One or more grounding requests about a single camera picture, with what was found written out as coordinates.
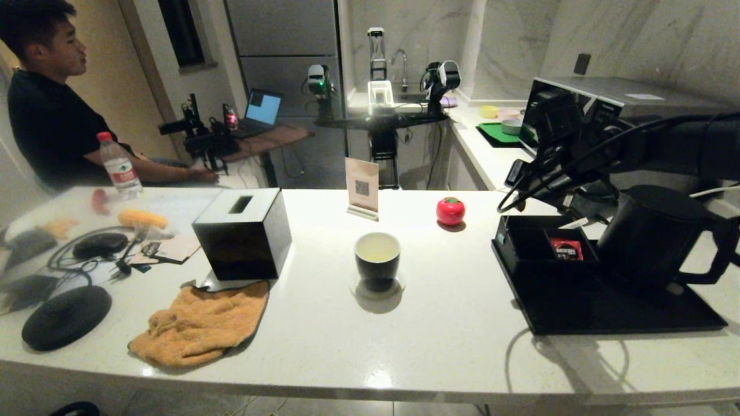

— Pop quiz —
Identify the black electric kettle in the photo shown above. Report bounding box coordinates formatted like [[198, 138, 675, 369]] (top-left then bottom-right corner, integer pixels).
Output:
[[597, 185, 740, 295]]

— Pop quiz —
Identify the dark grey cloth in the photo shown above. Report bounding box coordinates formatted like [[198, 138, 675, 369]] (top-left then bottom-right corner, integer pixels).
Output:
[[558, 191, 616, 224]]

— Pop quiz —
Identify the green tray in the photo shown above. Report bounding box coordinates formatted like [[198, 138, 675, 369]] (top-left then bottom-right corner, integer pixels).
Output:
[[476, 121, 524, 148]]

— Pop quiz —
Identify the green mat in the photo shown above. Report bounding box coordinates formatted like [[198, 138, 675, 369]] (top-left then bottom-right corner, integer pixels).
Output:
[[480, 121, 524, 143]]

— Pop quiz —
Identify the white kitchen cabinet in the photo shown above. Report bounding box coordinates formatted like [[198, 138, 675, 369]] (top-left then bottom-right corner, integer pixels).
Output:
[[446, 123, 493, 191]]

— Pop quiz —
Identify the red coffee sachet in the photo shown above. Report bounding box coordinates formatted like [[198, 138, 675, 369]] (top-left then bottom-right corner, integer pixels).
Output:
[[549, 238, 584, 262]]

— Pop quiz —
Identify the red tomato toy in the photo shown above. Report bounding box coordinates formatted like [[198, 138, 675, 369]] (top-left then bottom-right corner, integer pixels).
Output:
[[436, 196, 467, 226]]

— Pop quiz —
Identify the silver microwave oven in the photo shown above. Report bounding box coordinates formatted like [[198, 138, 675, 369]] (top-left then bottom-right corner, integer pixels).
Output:
[[520, 75, 740, 192]]

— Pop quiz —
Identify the black compartment box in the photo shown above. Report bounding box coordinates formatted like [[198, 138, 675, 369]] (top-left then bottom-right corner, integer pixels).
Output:
[[495, 215, 602, 289]]

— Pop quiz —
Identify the large black tray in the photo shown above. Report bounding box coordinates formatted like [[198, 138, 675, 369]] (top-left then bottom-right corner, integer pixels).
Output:
[[491, 237, 729, 336]]

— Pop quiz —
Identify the beige QR code sign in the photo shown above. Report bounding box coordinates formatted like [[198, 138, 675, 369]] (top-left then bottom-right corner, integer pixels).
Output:
[[345, 157, 380, 222]]

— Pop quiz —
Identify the chrome sink faucet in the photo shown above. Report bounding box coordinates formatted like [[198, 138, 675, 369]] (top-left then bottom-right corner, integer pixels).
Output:
[[391, 49, 409, 92]]

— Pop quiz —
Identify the black mug white inside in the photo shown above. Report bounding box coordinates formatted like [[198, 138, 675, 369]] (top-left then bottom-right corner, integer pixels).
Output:
[[354, 232, 402, 292]]

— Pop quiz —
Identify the tall clear blender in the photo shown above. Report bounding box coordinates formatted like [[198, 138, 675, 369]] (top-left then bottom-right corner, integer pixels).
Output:
[[367, 27, 387, 81]]

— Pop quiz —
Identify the grey device green light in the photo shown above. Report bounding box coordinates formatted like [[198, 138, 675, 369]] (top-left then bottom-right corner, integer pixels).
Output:
[[306, 64, 336, 120]]

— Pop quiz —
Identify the brown wooden desk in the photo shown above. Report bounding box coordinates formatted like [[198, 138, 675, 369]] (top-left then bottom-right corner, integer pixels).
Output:
[[223, 124, 313, 188]]

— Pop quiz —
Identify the open black laptop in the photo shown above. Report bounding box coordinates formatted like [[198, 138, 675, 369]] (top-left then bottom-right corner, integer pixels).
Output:
[[237, 88, 284, 139]]

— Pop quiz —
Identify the grey refrigerator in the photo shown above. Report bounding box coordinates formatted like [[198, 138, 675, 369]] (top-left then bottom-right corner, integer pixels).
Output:
[[225, 0, 347, 190]]

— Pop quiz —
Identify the black tissue box white lid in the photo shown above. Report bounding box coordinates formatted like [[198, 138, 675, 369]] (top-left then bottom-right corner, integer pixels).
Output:
[[191, 187, 293, 281]]

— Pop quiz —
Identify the black teleoperation rig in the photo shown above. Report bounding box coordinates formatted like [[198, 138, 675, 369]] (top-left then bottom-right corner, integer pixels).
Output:
[[159, 92, 241, 172]]

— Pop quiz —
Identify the brown paper packet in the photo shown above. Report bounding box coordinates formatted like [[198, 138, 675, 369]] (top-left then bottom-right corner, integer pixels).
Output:
[[127, 236, 202, 266]]

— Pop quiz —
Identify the orange fluffy towel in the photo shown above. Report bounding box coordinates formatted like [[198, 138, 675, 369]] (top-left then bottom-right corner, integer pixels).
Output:
[[127, 281, 271, 369]]

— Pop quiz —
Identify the dark window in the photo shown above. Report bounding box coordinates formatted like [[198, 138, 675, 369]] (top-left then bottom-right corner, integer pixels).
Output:
[[157, 0, 209, 72]]

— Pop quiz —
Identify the clear plastic wrapper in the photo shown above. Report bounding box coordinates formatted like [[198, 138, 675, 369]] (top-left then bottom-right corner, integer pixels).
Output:
[[135, 224, 176, 242]]

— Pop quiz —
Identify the yellow corn cob toy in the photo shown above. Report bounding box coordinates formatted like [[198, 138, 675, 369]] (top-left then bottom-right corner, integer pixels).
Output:
[[118, 209, 169, 230]]

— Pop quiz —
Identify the clear water bottle red cap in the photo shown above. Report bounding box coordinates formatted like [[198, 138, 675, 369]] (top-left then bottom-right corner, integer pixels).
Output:
[[96, 131, 143, 200]]

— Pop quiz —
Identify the black power plug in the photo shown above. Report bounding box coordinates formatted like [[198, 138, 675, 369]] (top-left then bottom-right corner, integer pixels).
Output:
[[109, 257, 135, 281]]

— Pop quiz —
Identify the black computer mouse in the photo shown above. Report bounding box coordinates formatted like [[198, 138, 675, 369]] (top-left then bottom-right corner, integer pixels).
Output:
[[73, 232, 129, 261]]

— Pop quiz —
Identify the orange hand shaped toy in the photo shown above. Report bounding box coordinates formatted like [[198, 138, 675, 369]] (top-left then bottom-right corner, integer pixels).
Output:
[[42, 219, 77, 240]]

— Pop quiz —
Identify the man in black shirt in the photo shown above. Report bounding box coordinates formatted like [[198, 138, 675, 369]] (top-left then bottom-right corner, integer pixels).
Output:
[[0, 0, 220, 191]]

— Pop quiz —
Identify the round black kettle base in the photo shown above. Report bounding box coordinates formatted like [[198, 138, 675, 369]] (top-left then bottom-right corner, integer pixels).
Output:
[[21, 285, 113, 351]]

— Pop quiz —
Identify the dark grey blurry object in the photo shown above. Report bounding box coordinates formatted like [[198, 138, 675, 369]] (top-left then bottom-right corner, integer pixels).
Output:
[[5, 228, 57, 269]]

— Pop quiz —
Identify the dark flat device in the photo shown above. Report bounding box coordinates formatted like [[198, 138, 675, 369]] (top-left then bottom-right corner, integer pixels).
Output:
[[0, 274, 60, 315]]

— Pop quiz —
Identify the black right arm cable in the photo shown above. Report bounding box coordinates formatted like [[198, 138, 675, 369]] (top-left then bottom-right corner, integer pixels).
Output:
[[497, 116, 715, 214]]

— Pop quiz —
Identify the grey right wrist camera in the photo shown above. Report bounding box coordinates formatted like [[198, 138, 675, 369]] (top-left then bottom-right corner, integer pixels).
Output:
[[523, 87, 584, 139]]

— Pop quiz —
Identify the black white camera device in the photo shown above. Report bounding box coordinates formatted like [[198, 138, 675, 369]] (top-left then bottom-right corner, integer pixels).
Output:
[[422, 60, 461, 114]]

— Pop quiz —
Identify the black mouse cable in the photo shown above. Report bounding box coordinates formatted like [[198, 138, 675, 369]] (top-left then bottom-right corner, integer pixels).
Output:
[[48, 226, 135, 287]]

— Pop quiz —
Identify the black ring shaped part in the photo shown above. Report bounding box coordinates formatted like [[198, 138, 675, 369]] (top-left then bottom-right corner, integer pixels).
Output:
[[49, 402, 102, 416]]

